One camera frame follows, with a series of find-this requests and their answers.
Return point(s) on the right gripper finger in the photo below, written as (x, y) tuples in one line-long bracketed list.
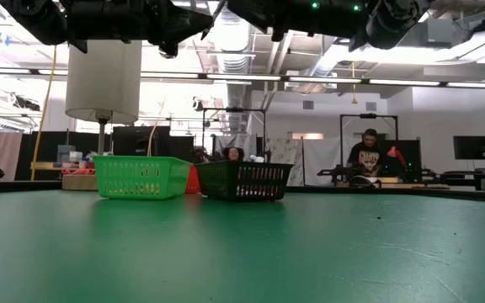
[(255, 12)]

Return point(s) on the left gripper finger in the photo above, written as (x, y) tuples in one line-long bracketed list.
[(183, 21)]

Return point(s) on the red plastic basket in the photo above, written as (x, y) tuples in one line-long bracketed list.
[(192, 182)]

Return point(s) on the green plastic basket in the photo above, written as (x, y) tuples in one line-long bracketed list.
[(141, 179)]

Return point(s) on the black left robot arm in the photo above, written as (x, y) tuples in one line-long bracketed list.
[(32, 17)]

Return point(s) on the black round ceiling fixture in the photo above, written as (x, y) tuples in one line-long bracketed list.
[(168, 54)]

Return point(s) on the white shade table lamp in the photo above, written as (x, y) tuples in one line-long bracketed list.
[(105, 80)]

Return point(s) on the yellow pole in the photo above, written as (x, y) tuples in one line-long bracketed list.
[(42, 118)]

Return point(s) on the black partition panel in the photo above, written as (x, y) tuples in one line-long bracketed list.
[(133, 143)]

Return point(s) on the grey cloth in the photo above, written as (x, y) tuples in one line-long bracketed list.
[(246, 143)]

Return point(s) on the white curtain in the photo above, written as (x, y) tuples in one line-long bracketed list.
[(322, 155)]

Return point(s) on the patterned white cloth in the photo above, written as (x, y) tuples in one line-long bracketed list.
[(286, 153)]

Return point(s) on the person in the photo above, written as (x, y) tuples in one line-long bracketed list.
[(233, 153), (366, 155)]

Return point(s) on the grey container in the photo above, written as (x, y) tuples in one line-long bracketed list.
[(65, 153)]

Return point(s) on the red desk lamp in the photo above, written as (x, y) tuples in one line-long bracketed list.
[(396, 153)]

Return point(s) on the small pink clip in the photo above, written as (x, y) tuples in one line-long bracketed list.
[(67, 172), (83, 171)]

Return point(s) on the wooden shelf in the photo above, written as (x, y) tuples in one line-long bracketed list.
[(46, 166)]

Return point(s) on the black backdrop panel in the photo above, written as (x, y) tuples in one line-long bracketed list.
[(413, 151)]

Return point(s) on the black plastic basket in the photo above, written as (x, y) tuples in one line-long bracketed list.
[(221, 181)]

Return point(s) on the black monitor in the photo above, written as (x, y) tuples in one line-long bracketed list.
[(472, 147)]

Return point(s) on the black desk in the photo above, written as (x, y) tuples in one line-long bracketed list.
[(461, 174)]

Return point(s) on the smooth silver ventilation duct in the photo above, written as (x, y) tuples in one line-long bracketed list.
[(326, 59)]

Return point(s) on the corrugated silver ventilation duct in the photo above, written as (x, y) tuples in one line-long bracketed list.
[(232, 54)]

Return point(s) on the pole mounted camera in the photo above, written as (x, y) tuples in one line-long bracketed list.
[(197, 104)]

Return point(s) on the wall air vent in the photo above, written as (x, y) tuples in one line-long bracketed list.
[(371, 106), (308, 104)]

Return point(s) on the black aluminium table frame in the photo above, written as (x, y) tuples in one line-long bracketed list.
[(394, 192)]

